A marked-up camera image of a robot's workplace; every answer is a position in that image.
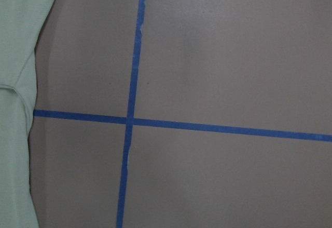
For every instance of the blue tape grid lines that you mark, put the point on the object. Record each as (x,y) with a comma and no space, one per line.
(183,113)

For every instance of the olive green long-sleeve shirt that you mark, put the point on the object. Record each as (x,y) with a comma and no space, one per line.
(21,23)

